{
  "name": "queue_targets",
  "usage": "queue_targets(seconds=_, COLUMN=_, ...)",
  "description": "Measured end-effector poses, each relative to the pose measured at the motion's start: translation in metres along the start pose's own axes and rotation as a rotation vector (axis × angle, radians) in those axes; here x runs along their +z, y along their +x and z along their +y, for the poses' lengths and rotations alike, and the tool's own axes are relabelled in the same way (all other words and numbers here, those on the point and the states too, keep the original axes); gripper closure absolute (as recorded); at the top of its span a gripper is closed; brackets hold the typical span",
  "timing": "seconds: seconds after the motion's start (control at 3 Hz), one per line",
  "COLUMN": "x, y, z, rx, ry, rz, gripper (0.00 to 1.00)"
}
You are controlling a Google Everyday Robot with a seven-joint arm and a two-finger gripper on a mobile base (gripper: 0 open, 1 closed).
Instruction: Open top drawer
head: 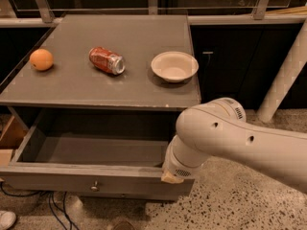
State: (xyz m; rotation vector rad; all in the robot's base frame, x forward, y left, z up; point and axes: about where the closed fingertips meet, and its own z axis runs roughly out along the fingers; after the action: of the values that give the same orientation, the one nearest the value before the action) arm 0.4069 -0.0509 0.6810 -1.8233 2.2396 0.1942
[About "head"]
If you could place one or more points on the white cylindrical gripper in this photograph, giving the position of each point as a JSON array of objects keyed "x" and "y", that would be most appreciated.
[{"x": 175, "y": 166}]

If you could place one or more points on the grey top drawer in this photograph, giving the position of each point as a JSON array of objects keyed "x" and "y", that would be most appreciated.
[{"x": 95, "y": 151}]

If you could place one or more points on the grey drawer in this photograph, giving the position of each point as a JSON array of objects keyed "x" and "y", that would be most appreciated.
[
  {"x": 95, "y": 151},
  {"x": 129, "y": 196}
]

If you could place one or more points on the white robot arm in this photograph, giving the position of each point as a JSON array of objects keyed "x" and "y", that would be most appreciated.
[{"x": 219, "y": 128}]

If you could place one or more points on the grey bottom drawer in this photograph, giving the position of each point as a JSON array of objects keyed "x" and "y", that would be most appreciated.
[{"x": 129, "y": 196}]

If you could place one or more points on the grey drawer cabinet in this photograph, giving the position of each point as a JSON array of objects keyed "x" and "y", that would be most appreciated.
[{"x": 75, "y": 83}]

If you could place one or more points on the brown shoe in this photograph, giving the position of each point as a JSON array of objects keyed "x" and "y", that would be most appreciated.
[{"x": 123, "y": 225}]

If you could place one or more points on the white paper bowl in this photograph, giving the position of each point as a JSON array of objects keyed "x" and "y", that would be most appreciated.
[{"x": 174, "y": 66}]

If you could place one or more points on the red soda can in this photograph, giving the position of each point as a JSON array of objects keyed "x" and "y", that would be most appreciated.
[{"x": 107, "y": 60}]

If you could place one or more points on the black low cabinet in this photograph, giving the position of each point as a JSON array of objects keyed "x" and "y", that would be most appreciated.
[{"x": 240, "y": 61}]

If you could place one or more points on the light wooden box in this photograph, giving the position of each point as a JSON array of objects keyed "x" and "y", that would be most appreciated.
[{"x": 10, "y": 140}]

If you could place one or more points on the white shoe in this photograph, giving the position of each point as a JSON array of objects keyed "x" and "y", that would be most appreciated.
[{"x": 7, "y": 219}]

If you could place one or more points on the orange fruit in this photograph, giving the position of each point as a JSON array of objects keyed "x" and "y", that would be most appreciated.
[{"x": 41, "y": 59}]

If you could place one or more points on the metal glass railing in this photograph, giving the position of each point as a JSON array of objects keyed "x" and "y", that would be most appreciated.
[{"x": 47, "y": 13}]

